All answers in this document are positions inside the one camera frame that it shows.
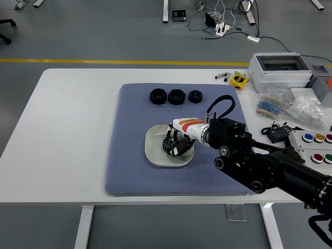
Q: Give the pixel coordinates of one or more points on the black office chair base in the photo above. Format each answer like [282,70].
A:
[6,24]

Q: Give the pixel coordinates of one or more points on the white square plate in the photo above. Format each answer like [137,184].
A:
[155,147]

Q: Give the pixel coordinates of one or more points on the white power strip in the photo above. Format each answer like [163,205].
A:
[222,29]

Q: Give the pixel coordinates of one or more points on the bagged blue resistor reel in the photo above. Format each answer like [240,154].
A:
[267,105]

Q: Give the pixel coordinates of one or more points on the black handheld device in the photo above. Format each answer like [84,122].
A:
[179,16]

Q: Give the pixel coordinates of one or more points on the blue yellow red button box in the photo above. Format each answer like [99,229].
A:
[313,141]

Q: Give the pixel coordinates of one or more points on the red green button box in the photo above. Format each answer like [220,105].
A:
[321,158]

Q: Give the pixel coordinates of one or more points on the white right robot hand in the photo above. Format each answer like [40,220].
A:
[188,127]

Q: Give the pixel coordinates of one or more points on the black and silver marker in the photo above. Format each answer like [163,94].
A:
[220,76]

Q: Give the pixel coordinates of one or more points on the grey block with orange part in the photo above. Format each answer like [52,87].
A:
[321,83]

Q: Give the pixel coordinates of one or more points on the clear plastic floor plate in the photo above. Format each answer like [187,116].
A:
[236,212]

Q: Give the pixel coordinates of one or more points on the yellow tape measure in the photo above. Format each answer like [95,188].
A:
[239,81]

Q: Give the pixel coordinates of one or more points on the black electronic module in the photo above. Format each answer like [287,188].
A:
[278,134]

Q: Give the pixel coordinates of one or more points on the small black hex nut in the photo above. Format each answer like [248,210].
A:
[195,96]

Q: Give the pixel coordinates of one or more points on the large black hex nut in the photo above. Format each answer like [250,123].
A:
[176,96]
[158,96]

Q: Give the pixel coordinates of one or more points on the black capped marker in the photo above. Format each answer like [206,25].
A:
[227,77]

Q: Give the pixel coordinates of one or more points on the flat white box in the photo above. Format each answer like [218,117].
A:
[303,93]

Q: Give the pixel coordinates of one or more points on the large black bevel gear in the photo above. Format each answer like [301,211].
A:
[167,145]

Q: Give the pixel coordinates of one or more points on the black power adapter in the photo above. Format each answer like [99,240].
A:
[210,20]

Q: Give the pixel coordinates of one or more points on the grey electrical enclosure box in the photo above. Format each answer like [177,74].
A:
[280,77]

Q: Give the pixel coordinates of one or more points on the blue-grey padded mat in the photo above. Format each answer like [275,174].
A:
[129,168]

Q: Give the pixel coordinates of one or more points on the clear bag of white parts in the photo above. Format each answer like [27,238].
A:
[308,111]

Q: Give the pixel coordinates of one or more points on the white table leg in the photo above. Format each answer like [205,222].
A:
[84,228]
[272,228]

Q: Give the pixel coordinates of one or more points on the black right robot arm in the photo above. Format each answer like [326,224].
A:
[259,160]

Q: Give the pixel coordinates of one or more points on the white desk leg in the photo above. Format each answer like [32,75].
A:
[165,11]
[39,2]
[250,13]
[318,3]

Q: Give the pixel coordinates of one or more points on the white power adapter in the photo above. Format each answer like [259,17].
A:
[253,38]

